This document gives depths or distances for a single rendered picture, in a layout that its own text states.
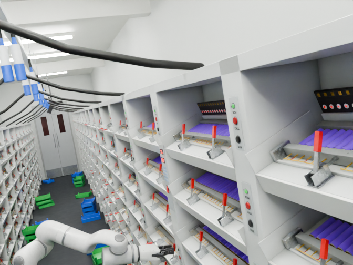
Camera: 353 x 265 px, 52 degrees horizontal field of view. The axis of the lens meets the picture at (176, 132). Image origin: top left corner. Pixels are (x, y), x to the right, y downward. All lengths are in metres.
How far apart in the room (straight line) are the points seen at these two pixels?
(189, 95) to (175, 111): 0.09
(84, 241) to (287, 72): 1.26
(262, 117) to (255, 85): 0.07
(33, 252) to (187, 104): 1.02
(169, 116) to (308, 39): 0.94
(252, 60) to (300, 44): 0.15
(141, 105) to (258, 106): 1.40
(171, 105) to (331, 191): 0.94
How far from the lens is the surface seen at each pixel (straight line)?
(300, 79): 0.86
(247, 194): 0.86
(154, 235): 2.23
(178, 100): 1.46
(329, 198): 0.63
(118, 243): 1.68
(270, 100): 0.82
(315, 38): 0.59
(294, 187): 0.70
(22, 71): 2.44
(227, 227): 1.07
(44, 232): 1.86
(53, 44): 1.04
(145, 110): 2.14
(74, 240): 1.80
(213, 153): 1.02
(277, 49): 0.66
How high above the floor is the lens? 1.74
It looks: 5 degrees down
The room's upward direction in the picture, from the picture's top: 9 degrees counter-clockwise
